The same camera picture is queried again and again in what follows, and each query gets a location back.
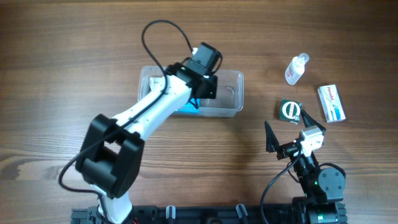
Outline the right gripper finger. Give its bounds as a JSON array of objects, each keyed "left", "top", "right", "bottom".
[
  {"left": 264, "top": 121, "right": 280, "bottom": 152},
  {"left": 300, "top": 110, "right": 326, "bottom": 131}
]

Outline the blue medicine box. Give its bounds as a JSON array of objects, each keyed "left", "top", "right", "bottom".
[{"left": 177, "top": 98, "right": 200, "bottom": 114}]

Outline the white medicine box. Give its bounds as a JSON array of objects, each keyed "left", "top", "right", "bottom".
[{"left": 149, "top": 77, "right": 165, "bottom": 91}]

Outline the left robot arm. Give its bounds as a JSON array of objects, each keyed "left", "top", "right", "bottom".
[{"left": 75, "top": 60, "right": 218, "bottom": 223}]

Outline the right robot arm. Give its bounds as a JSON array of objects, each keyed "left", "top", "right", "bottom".
[{"left": 259, "top": 110, "right": 348, "bottom": 223}]

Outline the clear plastic container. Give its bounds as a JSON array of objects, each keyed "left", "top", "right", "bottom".
[{"left": 137, "top": 65, "right": 244, "bottom": 118}]

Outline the green round-label packet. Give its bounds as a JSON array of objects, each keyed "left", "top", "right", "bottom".
[{"left": 279, "top": 98, "right": 302, "bottom": 124}]

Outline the white Panadol box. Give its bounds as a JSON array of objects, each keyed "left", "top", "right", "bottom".
[{"left": 317, "top": 85, "right": 346, "bottom": 123}]

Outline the white dropper bottle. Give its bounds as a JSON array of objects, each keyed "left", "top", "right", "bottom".
[{"left": 285, "top": 53, "right": 310, "bottom": 85}]

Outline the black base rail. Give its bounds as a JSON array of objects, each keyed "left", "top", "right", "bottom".
[{"left": 70, "top": 203, "right": 347, "bottom": 224}]

